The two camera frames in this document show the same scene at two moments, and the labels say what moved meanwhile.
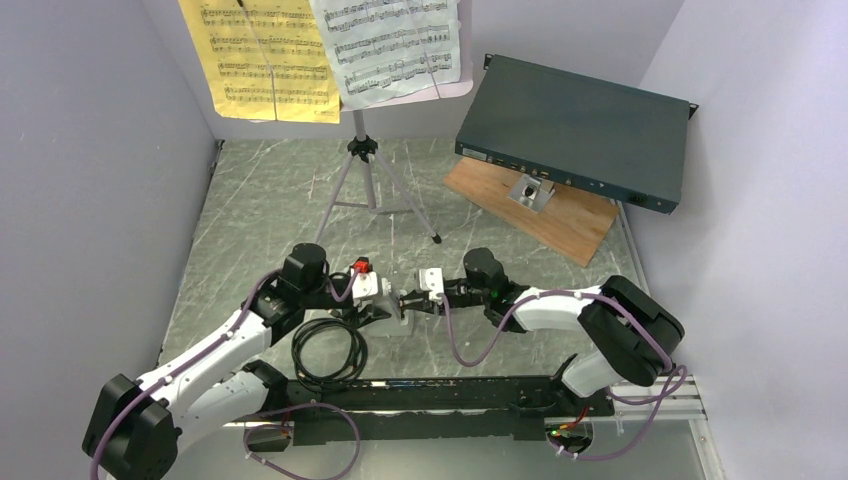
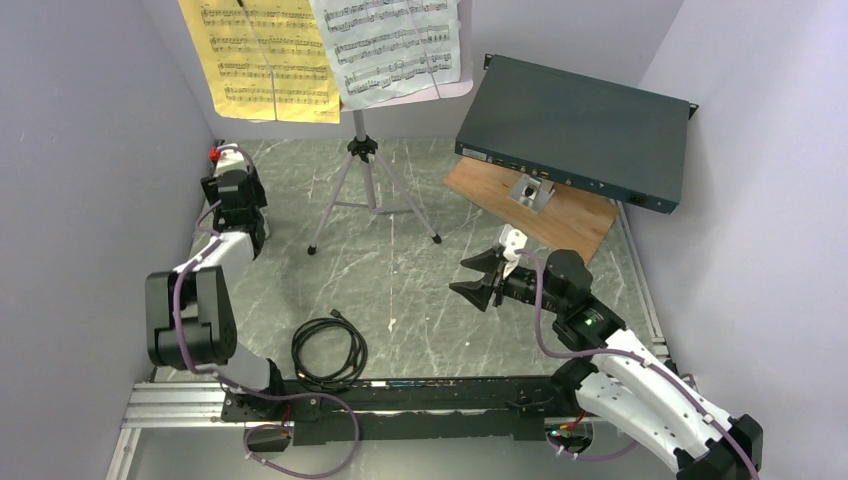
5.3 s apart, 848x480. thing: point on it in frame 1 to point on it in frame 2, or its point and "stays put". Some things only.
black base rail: x=433 y=410 stays put
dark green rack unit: x=612 y=140 stays put
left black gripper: x=362 y=317 to x=209 y=186
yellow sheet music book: x=264 y=60 stays put
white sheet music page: x=382 y=48 stays put
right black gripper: x=421 y=305 to x=479 y=292
